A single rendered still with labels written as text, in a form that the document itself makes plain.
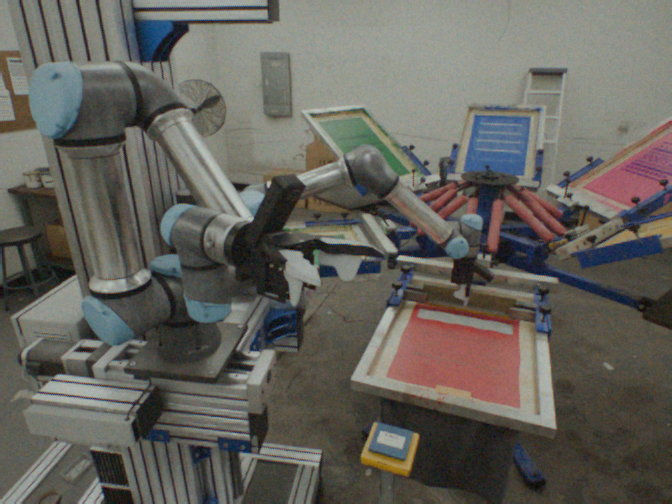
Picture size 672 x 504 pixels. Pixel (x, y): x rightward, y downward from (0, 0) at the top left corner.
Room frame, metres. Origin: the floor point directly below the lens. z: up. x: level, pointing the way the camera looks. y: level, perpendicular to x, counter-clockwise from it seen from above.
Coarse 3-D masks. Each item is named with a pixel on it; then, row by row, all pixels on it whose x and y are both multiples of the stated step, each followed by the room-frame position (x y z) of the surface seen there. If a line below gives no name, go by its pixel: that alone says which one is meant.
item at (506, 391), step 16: (496, 320) 1.54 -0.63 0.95; (512, 320) 1.54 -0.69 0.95; (496, 336) 1.43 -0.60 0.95; (512, 336) 1.43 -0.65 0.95; (512, 352) 1.33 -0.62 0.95; (512, 368) 1.24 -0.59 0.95; (464, 384) 1.16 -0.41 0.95; (480, 384) 1.16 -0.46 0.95; (496, 384) 1.16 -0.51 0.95; (512, 384) 1.16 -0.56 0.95; (496, 400) 1.09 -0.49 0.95; (512, 400) 1.09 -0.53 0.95
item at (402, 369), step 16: (416, 304) 1.66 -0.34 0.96; (416, 320) 1.54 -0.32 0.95; (432, 320) 1.54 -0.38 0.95; (416, 336) 1.43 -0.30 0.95; (400, 352) 1.33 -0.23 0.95; (400, 368) 1.24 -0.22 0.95; (416, 368) 1.24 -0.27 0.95; (432, 368) 1.24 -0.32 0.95; (448, 368) 1.24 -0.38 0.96; (416, 384) 1.16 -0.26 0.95; (432, 384) 1.16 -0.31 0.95; (448, 384) 1.16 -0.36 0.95
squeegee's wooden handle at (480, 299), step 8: (424, 288) 1.65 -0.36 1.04; (432, 288) 1.63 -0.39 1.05; (440, 288) 1.62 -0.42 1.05; (448, 288) 1.61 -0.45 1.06; (456, 288) 1.61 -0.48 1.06; (432, 296) 1.63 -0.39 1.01; (440, 296) 1.62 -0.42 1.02; (448, 296) 1.61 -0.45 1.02; (472, 296) 1.58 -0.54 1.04; (480, 296) 1.57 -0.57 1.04; (488, 296) 1.56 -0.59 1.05; (496, 296) 1.55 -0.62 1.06; (504, 296) 1.54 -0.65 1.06; (512, 296) 1.54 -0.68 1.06; (472, 304) 1.58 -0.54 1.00; (480, 304) 1.57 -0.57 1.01; (488, 304) 1.56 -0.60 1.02; (496, 304) 1.55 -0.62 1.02; (504, 304) 1.54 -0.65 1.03; (512, 304) 1.53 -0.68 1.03
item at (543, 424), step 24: (480, 288) 1.74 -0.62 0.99; (384, 336) 1.38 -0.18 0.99; (360, 384) 1.13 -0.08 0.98; (384, 384) 1.12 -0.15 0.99; (432, 408) 1.05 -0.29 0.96; (456, 408) 1.03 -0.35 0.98; (480, 408) 1.02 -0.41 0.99; (504, 408) 1.02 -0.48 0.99; (552, 408) 1.02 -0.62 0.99; (528, 432) 0.96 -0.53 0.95; (552, 432) 0.94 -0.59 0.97
